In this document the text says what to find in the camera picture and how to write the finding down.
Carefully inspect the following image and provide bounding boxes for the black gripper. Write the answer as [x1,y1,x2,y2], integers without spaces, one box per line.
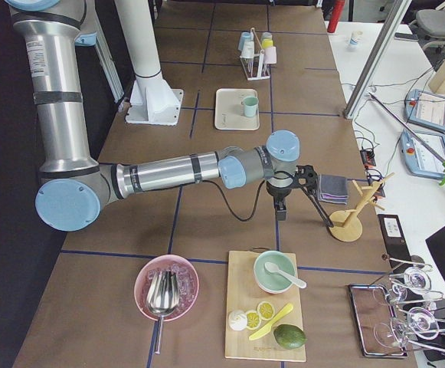
[266,181,292,221]

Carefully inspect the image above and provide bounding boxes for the cream rabbit tray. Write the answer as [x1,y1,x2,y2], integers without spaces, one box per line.
[214,88,260,131]

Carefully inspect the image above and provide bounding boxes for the mint green cup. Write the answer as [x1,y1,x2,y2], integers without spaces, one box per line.
[241,96,259,118]

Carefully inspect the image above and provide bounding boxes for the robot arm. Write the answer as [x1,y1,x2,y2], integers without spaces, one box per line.
[8,1,300,232]

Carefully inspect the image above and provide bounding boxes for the pink cup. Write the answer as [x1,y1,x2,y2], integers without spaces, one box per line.
[263,46,277,65]

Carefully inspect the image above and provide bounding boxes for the black glass holder tray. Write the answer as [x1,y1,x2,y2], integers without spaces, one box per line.
[348,284,407,359]

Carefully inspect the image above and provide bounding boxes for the yellow cup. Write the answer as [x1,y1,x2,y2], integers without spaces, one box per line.
[261,38,273,49]

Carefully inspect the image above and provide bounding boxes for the grey-green cup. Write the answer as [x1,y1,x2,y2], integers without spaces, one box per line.
[260,32,273,44]

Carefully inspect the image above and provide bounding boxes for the paper cup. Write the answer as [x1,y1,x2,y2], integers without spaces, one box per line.
[348,30,362,51]

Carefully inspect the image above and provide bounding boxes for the folded grey cloth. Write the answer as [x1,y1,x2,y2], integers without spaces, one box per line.
[317,174,348,205]

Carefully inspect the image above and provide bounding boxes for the white spoon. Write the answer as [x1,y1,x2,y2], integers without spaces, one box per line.
[264,261,307,289]

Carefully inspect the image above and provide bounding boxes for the green bowl with spoon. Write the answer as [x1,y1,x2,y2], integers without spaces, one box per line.
[254,251,297,294]

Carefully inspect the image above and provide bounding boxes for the wooden mug tree stand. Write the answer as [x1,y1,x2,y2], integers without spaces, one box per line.
[329,172,394,242]

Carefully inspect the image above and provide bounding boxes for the bamboo cutting board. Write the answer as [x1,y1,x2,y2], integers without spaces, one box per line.
[225,251,306,362]

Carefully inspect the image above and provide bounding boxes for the yellow plastic knife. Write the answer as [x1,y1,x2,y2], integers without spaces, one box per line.
[248,303,294,341]

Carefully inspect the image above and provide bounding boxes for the lemon slice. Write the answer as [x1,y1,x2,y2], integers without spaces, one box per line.
[245,310,261,330]
[257,301,276,320]

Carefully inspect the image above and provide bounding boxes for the avocado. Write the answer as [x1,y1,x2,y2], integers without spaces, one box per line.
[273,324,307,350]

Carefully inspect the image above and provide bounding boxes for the pink bowl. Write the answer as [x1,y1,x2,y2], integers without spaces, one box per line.
[133,255,199,321]

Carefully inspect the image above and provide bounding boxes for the metal ice scoop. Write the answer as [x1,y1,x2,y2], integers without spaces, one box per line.
[146,271,179,354]

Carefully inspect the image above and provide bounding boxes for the blue teach pendant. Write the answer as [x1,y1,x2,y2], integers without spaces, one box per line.
[401,130,445,180]
[405,89,445,133]

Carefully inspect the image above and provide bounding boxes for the hanging wine glass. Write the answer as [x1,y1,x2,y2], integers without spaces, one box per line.
[373,307,445,353]
[384,255,443,306]

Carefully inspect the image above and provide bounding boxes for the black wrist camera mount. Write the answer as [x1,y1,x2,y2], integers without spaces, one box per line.
[293,165,334,228]

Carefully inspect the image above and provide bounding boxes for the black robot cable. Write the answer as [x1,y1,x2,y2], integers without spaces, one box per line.
[202,172,303,222]

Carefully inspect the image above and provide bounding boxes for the white wire cup rack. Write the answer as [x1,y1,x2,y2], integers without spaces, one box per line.
[239,28,271,81]

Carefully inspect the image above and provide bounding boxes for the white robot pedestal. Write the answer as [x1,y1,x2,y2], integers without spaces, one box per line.
[115,0,184,126]

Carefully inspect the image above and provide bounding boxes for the green handled grabber tool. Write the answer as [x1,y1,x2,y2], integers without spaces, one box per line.
[367,91,445,197]

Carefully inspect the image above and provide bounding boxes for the aluminium frame post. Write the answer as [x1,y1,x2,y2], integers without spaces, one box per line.
[343,0,411,119]

